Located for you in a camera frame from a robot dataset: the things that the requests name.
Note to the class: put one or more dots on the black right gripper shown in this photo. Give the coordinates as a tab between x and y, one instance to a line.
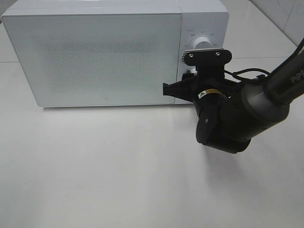
201	89

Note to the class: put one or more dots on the white microwave door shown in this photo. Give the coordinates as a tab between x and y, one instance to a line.
97	60

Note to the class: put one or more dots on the white microwave oven body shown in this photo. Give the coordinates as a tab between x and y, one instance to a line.
198	17

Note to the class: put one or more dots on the white dial knob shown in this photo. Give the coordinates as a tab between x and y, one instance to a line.
202	42
192	71

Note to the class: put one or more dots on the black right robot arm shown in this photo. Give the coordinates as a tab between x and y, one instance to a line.
231	112

